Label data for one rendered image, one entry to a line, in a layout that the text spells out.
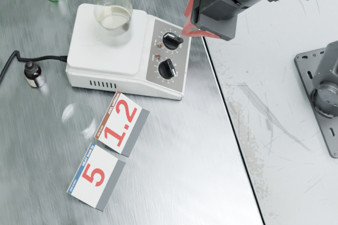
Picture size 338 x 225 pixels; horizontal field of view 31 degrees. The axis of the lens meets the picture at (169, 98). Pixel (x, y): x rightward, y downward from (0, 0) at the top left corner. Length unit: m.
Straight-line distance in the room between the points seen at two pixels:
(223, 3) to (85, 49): 0.26
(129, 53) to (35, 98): 0.19
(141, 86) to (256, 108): 0.21
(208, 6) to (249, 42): 0.26
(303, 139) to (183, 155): 0.21
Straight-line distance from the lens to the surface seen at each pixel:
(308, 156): 1.07
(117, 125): 1.03
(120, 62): 1.00
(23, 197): 1.04
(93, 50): 1.02
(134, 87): 1.03
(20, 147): 1.07
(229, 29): 0.93
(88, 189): 1.01
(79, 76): 1.03
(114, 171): 1.03
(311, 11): 1.18
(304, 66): 1.12
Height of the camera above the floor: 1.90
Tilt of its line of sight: 68 degrees down
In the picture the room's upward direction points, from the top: 3 degrees clockwise
